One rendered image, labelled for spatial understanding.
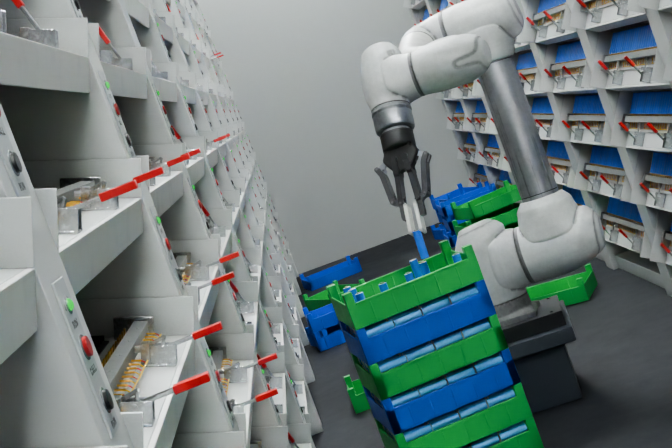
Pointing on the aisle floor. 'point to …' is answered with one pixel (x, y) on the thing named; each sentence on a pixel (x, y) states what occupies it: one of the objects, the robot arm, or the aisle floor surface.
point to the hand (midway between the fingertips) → (414, 218)
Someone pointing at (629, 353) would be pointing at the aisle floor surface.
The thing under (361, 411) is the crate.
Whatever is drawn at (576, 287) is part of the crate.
